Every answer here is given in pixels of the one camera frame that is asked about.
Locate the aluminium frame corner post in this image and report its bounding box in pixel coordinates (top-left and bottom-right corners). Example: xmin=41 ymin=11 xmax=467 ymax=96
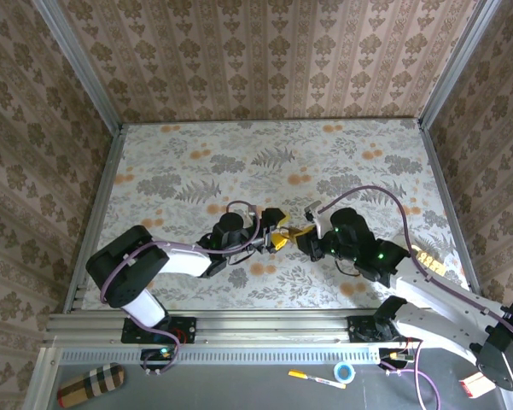
xmin=32 ymin=0 xmax=124 ymax=129
xmin=417 ymin=0 xmax=503 ymax=129

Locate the slotted grey cable duct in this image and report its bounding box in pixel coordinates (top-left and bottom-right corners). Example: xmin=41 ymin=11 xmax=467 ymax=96
xmin=57 ymin=345 xmax=381 ymax=365

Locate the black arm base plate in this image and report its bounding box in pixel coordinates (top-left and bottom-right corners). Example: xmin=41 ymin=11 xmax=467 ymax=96
xmin=347 ymin=296 xmax=411 ymax=343
xmin=121 ymin=316 xmax=197 ymax=345

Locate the white and blue tape roll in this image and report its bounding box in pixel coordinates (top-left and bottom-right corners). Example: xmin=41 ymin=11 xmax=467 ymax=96
xmin=333 ymin=361 xmax=357 ymax=383

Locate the yellow and white marker pen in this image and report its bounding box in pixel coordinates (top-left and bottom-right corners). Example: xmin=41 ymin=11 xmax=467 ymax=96
xmin=288 ymin=369 xmax=347 ymax=390

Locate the purple cable below rail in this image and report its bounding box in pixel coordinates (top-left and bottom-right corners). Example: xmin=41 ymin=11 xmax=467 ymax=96
xmin=382 ymin=339 xmax=445 ymax=410
xmin=141 ymin=322 xmax=183 ymax=377

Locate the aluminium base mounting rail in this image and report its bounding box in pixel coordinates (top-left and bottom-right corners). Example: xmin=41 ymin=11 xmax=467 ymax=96
xmin=42 ymin=307 xmax=436 ymax=348

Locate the red and white small box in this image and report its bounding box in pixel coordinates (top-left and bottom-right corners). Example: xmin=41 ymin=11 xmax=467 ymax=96
xmin=459 ymin=371 xmax=496 ymax=398

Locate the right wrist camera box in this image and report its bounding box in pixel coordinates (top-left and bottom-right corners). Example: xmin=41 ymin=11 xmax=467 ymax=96
xmin=304 ymin=202 xmax=332 ymax=240

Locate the small electronics board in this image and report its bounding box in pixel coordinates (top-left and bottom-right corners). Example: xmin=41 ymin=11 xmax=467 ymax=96
xmin=378 ymin=348 xmax=413 ymax=365
xmin=140 ymin=348 xmax=174 ymax=365

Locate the aluminium table side rail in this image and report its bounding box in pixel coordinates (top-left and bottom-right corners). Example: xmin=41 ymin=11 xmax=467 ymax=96
xmin=417 ymin=121 xmax=483 ymax=296
xmin=62 ymin=123 xmax=127 ymax=315

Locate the plaid fabric pouch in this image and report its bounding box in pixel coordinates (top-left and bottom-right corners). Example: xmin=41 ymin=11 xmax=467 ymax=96
xmin=57 ymin=362 xmax=125 ymax=409

